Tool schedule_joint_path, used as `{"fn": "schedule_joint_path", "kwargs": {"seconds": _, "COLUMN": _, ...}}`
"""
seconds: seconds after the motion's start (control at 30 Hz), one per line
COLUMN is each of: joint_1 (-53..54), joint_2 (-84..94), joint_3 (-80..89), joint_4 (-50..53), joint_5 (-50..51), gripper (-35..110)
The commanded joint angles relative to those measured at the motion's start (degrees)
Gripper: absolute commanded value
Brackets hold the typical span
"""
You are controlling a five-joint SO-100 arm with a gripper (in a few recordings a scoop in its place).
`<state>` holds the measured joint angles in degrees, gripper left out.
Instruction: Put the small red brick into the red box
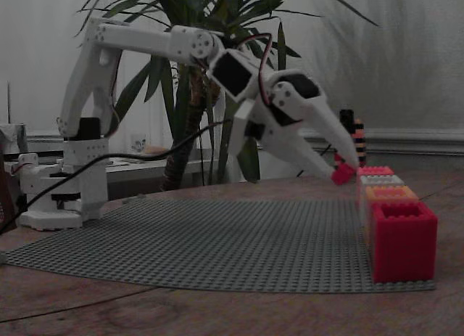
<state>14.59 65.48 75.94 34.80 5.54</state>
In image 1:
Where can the low white bench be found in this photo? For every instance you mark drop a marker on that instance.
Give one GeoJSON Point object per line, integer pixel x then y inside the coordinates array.
{"type": "Point", "coordinates": [145, 167]}

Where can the grey studded baseplate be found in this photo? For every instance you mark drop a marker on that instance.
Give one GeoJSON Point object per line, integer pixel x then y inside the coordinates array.
{"type": "Point", "coordinates": [199, 241]}

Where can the large pink brick block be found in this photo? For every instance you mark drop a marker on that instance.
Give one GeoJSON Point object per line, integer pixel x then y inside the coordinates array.
{"type": "Point", "coordinates": [377, 171]}

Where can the black orange striped tower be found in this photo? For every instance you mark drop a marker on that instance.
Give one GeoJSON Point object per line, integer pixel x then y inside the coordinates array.
{"type": "Point", "coordinates": [359, 143]}

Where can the large yucca plant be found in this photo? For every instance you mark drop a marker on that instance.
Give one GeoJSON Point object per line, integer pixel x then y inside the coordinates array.
{"type": "Point", "coordinates": [192, 96]}

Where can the red brick block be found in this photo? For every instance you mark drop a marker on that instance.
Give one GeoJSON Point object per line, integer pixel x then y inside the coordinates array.
{"type": "Point", "coordinates": [404, 249]}

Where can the printed glass mug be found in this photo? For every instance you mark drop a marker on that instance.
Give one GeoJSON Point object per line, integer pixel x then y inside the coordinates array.
{"type": "Point", "coordinates": [138, 143]}

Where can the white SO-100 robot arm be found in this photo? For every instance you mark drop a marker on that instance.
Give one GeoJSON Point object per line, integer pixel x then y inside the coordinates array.
{"type": "Point", "coordinates": [108, 60]}

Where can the small red brick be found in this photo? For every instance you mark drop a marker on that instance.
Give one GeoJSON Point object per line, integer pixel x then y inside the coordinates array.
{"type": "Point", "coordinates": [342, 174]}

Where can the orange brick block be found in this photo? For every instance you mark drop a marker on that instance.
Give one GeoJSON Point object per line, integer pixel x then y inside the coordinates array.
{"type": "Point", "coordinates": [391, 194]}

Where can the grey brick block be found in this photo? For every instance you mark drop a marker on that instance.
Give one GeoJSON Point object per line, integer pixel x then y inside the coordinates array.
{"type": "Point", "coordinates": [382, 180]}

